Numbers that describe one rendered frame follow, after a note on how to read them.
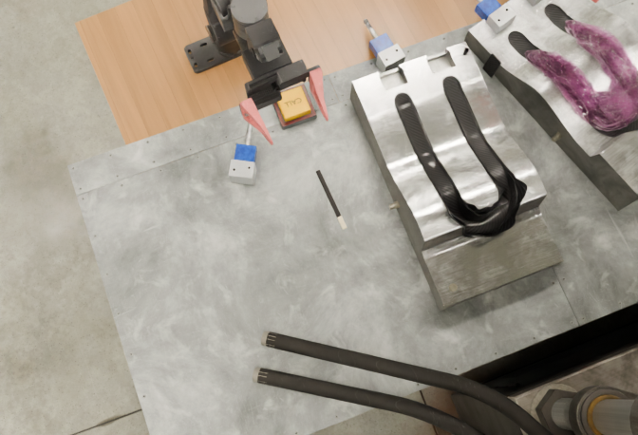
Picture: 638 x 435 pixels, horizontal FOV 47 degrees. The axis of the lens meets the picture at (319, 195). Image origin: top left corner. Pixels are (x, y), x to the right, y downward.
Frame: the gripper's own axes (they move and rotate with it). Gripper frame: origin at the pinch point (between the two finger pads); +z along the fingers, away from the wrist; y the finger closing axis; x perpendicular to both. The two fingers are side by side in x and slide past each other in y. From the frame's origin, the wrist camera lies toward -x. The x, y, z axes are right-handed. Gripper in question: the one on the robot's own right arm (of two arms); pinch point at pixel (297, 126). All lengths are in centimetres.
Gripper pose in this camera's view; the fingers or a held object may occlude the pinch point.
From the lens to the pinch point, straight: 116.8
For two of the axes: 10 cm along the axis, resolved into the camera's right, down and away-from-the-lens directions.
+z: 4.2, 8.8, -2.2
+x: -0.1, 2.5, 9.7
